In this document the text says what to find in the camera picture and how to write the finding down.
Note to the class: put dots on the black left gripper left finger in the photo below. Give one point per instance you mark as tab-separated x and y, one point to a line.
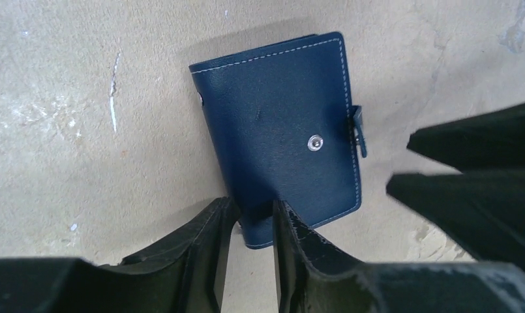
184	271

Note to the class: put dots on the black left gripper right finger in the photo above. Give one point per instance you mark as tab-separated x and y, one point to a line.
314	275

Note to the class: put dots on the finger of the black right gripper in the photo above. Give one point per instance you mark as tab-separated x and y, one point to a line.
490	141
482	211

